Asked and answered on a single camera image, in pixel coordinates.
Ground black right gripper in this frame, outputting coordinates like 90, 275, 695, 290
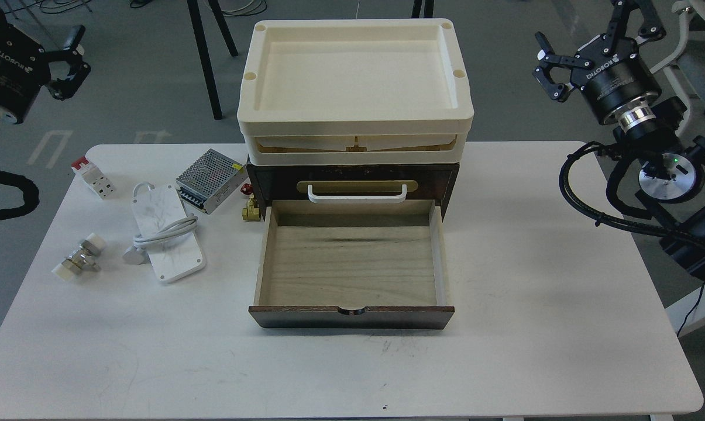
534, 32, 662, 125

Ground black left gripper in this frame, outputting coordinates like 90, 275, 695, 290
0, 25, 92, 123

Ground white power strip with cable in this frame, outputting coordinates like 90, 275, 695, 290
123, 183, 206, 284

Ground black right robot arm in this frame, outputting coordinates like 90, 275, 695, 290
534, 27, 705, 281

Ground dark wooden cabinet body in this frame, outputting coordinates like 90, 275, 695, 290
247, 163, 461, 215

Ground red white circuit breaker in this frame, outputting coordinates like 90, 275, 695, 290
71, 156, 116, 199

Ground black table legs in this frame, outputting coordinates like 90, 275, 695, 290
187, 0, 239, 120

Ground white office chair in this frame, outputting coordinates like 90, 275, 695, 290
613, 0, 705, 138

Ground metal mesh power supply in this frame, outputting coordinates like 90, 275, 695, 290
176, 149, 248, 214

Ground metal fitting with white caps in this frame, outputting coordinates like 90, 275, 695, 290
51, 233, 107, 281

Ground brass valve with red knob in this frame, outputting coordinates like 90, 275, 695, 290
240, 183, 262, 222

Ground cream plastic stacked tray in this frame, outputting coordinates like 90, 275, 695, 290
237, 19, 474, 165

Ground open wooden drawer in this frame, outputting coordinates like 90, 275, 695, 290
249, 200, 455, 329

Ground white drawer handle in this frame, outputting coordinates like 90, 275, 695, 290
307, 184, 408, 203

